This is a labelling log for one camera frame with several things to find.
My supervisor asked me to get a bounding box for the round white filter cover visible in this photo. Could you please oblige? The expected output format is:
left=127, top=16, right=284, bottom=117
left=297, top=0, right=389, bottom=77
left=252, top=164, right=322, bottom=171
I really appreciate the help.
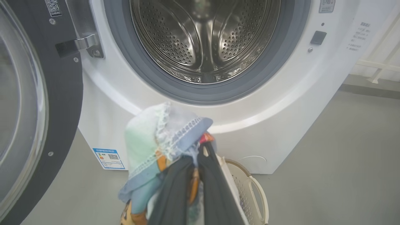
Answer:
left=239, top=155, right=268, bottom=167

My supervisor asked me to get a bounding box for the blue energy label sticker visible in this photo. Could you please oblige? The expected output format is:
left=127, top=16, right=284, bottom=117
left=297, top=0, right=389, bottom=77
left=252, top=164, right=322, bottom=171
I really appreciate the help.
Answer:
left=92, top=148, right=126, bottom=170

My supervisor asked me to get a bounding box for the black round glass machine door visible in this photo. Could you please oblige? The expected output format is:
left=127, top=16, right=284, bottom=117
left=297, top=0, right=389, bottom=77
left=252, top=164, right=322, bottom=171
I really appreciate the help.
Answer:
left=0, top=0, right=84, bottom=225

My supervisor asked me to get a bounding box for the QR code door sticker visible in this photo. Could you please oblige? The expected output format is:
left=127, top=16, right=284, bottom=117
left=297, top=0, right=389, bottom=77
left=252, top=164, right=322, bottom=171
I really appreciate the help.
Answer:
left=44, top=0, right=62, bottom=17

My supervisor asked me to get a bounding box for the grey rubber door gasket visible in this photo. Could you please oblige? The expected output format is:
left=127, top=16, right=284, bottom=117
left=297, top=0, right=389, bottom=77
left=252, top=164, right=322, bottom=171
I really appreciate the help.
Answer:
left=103, top=0, right=312, bottom=105

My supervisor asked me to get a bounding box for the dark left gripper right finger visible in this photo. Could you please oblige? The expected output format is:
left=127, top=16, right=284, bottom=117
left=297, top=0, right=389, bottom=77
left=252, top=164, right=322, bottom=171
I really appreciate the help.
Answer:
left=197, top=142, right=248, bottom=225

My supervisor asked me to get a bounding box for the chrome door hinge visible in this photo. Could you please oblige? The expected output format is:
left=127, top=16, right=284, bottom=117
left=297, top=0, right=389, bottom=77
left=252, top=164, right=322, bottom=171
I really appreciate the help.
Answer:
left=65, top=0, right=105, bottom=59

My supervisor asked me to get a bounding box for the white front-load washing machine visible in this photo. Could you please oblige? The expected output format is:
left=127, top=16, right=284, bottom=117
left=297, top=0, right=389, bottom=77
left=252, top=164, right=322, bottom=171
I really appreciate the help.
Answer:
left=77, top=0, right=400, bottom=175

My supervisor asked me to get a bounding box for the white metal frame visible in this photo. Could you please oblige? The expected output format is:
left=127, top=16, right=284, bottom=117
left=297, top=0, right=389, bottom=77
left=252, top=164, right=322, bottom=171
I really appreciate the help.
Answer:
left=350, top=12, right=400, bottom=84

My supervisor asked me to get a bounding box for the cream perforated laundry basket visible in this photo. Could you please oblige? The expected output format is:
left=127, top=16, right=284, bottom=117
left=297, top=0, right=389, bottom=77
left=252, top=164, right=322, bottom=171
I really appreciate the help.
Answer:
left=219, top=158, right=269, bottom=225

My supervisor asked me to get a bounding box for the white and blue lace garment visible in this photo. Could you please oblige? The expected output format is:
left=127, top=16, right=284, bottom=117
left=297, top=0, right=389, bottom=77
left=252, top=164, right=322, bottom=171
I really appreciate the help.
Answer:
left=118, top=101, right=217, bottom=225

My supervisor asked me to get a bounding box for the black door latch socket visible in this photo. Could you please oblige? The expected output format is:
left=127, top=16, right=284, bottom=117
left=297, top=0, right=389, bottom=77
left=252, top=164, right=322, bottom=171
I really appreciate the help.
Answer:
left=310, top=30, right=328, bottom=45

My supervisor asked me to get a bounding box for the steel washing machine drum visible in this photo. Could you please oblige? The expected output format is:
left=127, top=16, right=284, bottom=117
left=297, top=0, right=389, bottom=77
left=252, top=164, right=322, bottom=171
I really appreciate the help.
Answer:
left=129, top=0, right=282, bottom=84

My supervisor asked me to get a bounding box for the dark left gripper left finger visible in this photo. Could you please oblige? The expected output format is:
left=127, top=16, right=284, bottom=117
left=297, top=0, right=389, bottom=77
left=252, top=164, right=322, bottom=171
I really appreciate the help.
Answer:
left=147, top=156, right=194, bottom=225

